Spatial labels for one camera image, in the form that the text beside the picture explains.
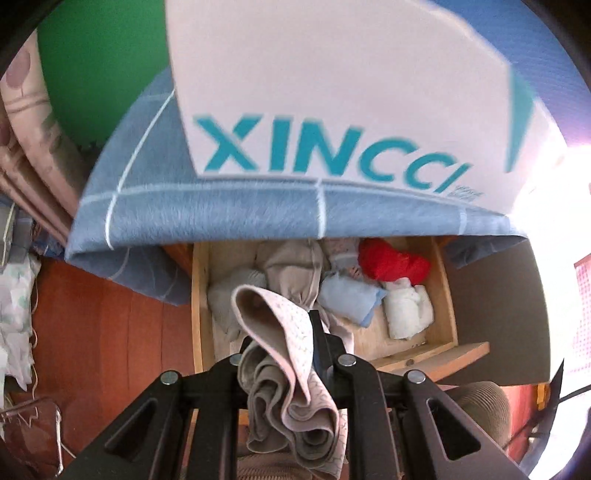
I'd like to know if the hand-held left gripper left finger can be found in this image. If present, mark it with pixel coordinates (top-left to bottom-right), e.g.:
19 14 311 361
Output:
60 342 259 480

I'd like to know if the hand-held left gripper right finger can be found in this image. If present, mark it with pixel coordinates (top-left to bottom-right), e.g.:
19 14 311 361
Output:
307 310 532 480

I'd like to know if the wooden drawer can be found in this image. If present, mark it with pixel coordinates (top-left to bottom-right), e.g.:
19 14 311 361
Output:
191 235 490 384

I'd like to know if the light blue underwear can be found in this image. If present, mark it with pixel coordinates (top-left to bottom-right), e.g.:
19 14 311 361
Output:
318 272 389 328

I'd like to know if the beige patterned underwear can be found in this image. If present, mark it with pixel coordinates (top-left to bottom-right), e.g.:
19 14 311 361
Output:
231 285 349 478

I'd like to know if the grey-blue fuzzy underwear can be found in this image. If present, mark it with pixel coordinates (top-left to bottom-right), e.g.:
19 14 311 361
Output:
207 268 269 342

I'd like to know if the white printed underwear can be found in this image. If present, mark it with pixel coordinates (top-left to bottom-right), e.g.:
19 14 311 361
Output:
323 237 370 282

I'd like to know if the red underwear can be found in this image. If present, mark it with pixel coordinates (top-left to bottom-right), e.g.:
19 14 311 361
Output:
358 237 432 284

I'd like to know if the white shoe box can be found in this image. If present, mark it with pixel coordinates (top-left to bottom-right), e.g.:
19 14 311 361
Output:
165 0 539 215

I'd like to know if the blue checked cloth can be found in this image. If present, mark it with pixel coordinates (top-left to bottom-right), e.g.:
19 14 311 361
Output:
65 67 529 308

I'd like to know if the grey box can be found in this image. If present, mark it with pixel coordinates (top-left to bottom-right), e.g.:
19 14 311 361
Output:
443 240 555 386

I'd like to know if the white leaf-print cloth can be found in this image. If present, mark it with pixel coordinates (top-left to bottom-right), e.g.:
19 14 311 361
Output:
0 254 42 393

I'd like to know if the floral beige curtain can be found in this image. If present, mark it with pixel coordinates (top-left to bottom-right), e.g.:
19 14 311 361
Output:
0 41 84 241

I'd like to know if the green foam mat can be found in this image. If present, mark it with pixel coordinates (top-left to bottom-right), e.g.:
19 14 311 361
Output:
37 0 174 153

